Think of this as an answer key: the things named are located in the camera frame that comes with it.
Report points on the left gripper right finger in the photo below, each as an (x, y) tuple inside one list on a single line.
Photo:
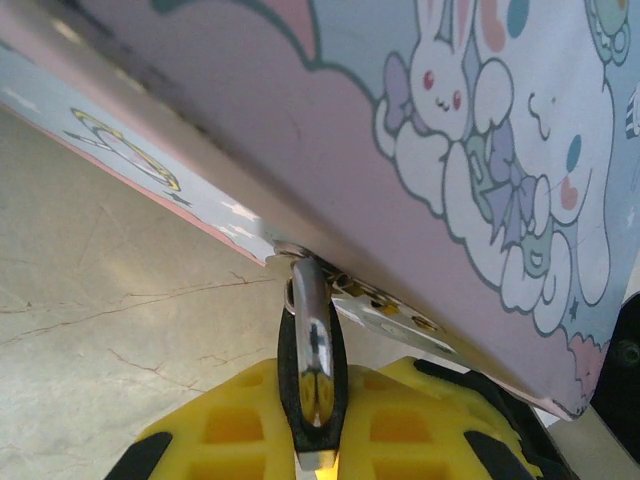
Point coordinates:
[(415, 425)]

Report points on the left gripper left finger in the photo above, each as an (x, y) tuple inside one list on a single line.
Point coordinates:
[(225, 430)]

